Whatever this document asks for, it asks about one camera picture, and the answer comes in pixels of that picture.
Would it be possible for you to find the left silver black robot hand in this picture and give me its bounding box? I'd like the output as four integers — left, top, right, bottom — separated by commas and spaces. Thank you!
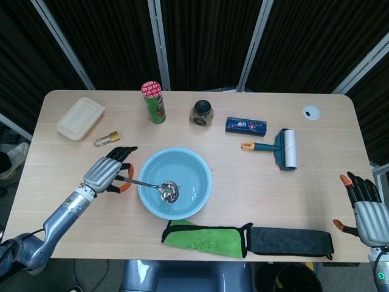
82, 146, 139, 195

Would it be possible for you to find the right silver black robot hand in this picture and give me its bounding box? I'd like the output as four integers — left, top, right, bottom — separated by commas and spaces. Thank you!
333, 172, 389, 246

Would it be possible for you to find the metal ladle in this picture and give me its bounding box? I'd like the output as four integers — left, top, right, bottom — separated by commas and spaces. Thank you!
117, 175, 181, 203

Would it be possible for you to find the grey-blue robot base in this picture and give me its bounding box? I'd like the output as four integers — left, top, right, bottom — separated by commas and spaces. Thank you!
120, 260, 253, 292

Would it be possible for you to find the brass padlock with silver shackle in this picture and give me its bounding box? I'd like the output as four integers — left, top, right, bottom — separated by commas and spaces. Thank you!
93, 131, 122, 147

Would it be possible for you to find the light blue plastic basin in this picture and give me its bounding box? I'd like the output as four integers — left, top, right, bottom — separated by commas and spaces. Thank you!
137, 147, 213, 221

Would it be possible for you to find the beige lidded food container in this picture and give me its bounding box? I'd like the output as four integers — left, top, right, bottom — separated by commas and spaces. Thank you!
57, 97, 106, 141

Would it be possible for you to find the green Pringles can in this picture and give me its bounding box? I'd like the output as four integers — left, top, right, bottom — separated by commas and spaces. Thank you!
140, 80, 167, 125

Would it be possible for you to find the grey microfiber cloth black trim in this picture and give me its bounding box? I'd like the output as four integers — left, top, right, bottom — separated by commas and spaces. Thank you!
244, 226, 335, 260

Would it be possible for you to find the grey worn shoe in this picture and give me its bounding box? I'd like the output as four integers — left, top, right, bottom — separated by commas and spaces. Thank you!
0, 142, 30, 179

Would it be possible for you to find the black trash bin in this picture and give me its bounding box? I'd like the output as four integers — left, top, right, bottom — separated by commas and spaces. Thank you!
273, 263, 323, 292

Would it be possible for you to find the teal lint roller orange tip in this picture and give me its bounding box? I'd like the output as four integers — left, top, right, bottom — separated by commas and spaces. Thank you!
241, 128, 298, 172

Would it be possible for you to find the glass spice jar black lid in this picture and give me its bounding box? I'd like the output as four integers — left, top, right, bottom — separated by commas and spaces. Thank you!
189, 100, 215, 126

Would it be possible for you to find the green microfiber cloth black trim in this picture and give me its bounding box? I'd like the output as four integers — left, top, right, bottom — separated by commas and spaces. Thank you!
160, 219, 254, 259

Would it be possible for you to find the dark blue rectangular box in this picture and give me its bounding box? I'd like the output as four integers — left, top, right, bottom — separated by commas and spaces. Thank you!
225, 116, 269, 136

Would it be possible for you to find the grey partition post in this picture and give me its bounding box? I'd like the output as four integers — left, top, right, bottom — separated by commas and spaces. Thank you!
332, 39, 389, 94
236, 0, 275, 92
30, 0, 96, 91
148, 0, 171, 91
0, 113, 33, 142

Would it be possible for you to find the white table cable grommet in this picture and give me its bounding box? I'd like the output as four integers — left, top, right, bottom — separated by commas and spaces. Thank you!
302, 104, 321, 121

